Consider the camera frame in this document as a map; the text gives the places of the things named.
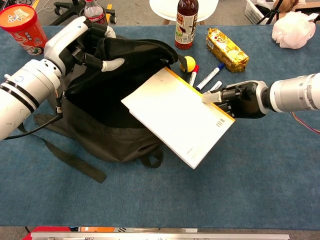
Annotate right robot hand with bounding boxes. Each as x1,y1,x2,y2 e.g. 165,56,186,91
201,80,272,120

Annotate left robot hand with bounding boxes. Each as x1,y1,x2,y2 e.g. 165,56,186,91
43,16,126,77

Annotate white yellow-spined notebook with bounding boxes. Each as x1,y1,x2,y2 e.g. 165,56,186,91
120,66,236,170

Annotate black fabric backpack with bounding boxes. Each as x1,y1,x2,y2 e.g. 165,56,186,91
17,34,180,185

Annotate black cap whiteboard marker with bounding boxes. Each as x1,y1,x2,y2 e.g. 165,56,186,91
209,80,223,92

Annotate black office chair base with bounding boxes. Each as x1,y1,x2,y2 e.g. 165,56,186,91
49,0,118,26

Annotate clear cola bottle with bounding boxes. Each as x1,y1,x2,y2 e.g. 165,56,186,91
83,0,107,26

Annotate blue cap whiteboard marker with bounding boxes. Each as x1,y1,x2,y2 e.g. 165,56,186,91
195,62,225,91

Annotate red instant noodle cup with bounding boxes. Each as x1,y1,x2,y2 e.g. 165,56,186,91
0,3,49,56

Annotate gold foil snack package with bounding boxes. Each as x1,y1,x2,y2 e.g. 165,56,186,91
206,27,250,73

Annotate red cap whiteboard marker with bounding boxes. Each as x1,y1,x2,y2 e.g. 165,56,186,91
187,64,200,87

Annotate yellow foam ball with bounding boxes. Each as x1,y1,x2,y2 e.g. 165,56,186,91
179,56,196,73

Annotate blue felt table mat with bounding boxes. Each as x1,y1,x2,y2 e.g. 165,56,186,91
0,24,320,230

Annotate white plastic bag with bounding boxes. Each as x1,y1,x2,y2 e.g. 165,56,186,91
271,11,317,50

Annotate white plastic basket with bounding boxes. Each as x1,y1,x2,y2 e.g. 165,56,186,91
244,0,276,25

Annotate black tripod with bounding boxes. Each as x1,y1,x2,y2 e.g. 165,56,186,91
256,0,282,25

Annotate brown tea bottle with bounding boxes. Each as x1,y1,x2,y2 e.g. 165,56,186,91
174,0,200,50

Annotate brown plush toy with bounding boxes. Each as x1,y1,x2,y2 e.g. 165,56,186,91
274,0,299,13

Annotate white round stool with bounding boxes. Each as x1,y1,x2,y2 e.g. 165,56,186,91
149,0,220,26

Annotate red panel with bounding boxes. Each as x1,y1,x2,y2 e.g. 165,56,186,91
29,226,81,235

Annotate coloured right arm wires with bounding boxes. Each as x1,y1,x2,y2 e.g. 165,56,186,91
289,111,320,136

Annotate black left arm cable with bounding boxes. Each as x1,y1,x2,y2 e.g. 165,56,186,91
3,91,65,141

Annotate aluminium profile rail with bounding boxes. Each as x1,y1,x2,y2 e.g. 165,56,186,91
30,232,291,240

